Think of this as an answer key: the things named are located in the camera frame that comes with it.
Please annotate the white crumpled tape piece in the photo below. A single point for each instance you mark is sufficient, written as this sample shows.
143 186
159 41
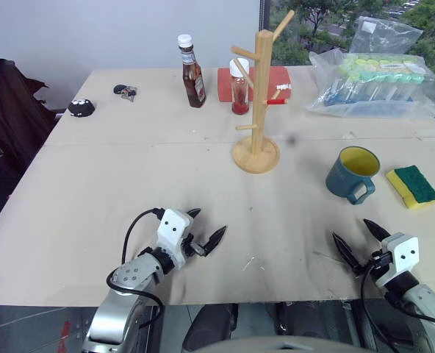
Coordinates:
284 87

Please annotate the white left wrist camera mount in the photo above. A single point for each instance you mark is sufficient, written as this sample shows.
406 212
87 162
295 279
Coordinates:
171 235

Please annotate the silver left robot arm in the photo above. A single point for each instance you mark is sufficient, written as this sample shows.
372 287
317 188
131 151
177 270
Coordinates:
114 316

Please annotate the black key bunch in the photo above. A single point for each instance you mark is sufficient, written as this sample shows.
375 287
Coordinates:
123 90

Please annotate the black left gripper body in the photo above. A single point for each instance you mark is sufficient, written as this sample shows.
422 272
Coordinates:
194 250

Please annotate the small red sauce jar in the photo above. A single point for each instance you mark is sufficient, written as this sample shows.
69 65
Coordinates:
239 93

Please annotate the blue mug yellow inside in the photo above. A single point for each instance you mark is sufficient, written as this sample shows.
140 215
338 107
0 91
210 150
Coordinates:
344 180

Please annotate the brown sauce bottle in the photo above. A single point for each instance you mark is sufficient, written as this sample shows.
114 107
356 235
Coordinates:
194 81

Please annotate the red flat board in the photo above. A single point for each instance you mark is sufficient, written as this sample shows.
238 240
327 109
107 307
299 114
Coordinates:
226 84

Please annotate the black round pouch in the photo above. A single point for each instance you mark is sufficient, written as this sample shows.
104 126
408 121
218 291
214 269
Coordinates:
81 107

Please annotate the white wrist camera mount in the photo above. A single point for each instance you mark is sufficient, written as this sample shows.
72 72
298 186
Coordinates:
171 235
401 255

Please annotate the wooden mug tree stand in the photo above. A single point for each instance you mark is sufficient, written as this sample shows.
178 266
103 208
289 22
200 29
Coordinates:
258 110

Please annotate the grey robot torso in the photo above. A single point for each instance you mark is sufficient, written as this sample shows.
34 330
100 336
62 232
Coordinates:
276 345

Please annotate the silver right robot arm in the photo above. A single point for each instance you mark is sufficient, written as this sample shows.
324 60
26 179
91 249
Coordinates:
428 316

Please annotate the yellow and green sponge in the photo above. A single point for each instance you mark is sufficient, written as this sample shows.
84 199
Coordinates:
417 184

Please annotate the dark rounded shape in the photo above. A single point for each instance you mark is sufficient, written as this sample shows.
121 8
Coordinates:
210 325

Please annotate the empty clear plastic bag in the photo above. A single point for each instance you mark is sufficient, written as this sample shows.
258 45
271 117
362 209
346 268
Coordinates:
384 35

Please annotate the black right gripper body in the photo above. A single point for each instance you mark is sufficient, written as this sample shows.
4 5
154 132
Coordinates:
379 259

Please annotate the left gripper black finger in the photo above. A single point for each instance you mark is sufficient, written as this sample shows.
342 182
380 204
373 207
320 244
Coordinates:
215 239
194 212

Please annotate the dark jacket on chair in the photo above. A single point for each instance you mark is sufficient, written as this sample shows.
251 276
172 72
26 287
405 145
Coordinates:
8 121

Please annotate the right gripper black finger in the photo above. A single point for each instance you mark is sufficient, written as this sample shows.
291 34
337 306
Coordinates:
346 252
377 231

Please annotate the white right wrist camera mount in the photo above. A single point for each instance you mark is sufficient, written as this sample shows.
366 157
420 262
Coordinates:
401 255

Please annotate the plastic bag of capped tubes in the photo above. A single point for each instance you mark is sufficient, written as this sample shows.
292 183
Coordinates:
375 84

